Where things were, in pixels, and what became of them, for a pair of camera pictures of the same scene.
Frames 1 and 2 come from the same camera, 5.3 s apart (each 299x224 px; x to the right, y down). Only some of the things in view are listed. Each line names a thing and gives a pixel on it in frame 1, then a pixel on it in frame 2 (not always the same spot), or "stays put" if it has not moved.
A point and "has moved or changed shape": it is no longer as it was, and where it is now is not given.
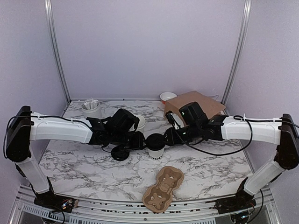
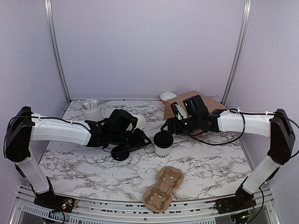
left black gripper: x=138 y=142 stays put
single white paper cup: x=156 y=155 to x=161 y=152
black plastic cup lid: x=119 y=154 stays put
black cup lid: x=155 y=142 has moved or changed shape
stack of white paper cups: x=141 y=124 stays put
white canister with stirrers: x=91 y=108 stays put
